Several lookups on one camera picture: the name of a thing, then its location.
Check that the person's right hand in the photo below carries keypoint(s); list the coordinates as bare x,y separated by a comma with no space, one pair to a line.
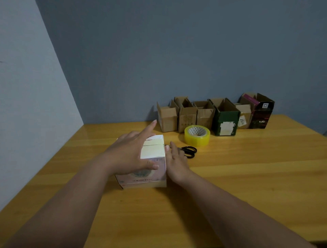
177,163

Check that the person's left hand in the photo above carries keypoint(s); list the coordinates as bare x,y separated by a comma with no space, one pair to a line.
127,155

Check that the black scissors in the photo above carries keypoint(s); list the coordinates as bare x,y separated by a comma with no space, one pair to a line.
190,150

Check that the black box white label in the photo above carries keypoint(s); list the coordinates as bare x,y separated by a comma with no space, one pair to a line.
153,153

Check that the yellow tape roll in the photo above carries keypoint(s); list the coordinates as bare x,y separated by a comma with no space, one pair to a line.
196,138

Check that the plain brown carton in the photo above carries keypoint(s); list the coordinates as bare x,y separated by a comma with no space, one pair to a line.
186,117

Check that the brown carton with label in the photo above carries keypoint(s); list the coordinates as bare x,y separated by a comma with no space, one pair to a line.
204,117

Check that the green box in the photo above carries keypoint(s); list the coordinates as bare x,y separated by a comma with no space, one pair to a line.
226,120

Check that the small brown cardboard box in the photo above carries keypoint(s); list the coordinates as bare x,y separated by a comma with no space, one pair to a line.
245,115

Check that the pink and black carton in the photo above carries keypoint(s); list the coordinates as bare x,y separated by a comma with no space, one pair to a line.
261,112

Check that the person's left forearm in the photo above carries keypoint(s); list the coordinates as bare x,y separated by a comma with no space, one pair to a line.
56,209

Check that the person's right forearm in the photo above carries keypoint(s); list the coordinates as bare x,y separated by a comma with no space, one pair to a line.
240,214

